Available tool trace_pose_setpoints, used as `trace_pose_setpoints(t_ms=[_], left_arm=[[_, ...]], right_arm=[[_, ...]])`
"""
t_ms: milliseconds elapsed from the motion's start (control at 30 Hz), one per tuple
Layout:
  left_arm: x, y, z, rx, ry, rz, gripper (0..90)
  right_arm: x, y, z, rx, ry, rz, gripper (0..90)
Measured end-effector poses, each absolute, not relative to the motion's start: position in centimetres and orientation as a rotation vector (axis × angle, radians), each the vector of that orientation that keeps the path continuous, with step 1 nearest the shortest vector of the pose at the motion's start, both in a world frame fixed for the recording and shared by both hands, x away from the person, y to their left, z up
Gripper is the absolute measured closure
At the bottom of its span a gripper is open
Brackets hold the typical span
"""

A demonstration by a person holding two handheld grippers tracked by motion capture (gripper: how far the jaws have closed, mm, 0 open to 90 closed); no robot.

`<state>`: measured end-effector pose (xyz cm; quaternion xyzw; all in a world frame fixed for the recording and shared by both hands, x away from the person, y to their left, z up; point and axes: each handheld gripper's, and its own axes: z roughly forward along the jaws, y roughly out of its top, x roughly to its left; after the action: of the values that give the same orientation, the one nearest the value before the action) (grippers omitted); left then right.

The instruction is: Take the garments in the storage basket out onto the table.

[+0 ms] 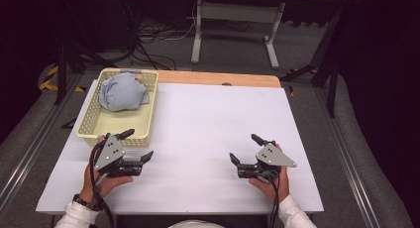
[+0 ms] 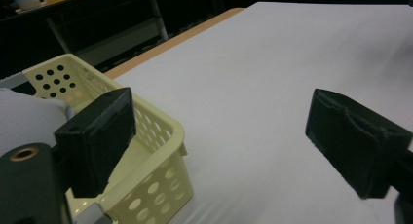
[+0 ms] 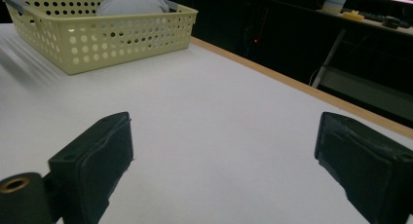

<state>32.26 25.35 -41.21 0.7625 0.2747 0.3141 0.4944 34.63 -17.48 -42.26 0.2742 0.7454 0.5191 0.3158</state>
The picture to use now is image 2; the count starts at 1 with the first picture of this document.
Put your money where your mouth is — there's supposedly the light grey knit tank top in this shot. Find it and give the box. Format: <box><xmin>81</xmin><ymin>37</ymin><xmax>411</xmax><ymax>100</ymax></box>
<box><xmin>0</xmin><ymin>87</ymin><xmax>76</xmax><ymax>158</ymax></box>

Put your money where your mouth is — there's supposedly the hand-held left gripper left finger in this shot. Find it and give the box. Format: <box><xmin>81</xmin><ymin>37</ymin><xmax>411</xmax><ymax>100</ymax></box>
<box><xmin>53</xmin><ymin>87</ymin><xmax>137</xmax><ymax>199</ymax></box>

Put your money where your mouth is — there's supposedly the white table mat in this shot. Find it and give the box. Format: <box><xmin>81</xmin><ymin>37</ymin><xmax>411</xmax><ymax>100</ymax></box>
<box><xmin>113</xmin><ymin>2</ymin><xmax>413</xmax><ymax>224</ymax></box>

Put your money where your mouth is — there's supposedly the grey metal desk frame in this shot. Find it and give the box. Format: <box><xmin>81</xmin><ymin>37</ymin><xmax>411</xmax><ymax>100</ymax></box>
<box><xmin>45</xmin><ymin>0</ymin><xmax>169</xmax><ymax>67</ymax></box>

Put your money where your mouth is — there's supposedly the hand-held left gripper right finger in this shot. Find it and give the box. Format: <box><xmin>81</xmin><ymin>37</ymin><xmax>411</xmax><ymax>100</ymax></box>
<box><xmin>305</xmin><ymin>88</ymin><xmax>413</xmax><ymax>200</ymax></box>

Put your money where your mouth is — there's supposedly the pale yellow perforated plastic basket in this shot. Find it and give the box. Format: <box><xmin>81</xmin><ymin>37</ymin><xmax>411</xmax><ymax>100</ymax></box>
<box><xmin>0</xmin><ymin>53</ymin><xmax>195</xmax><ymax>224</ymax></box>

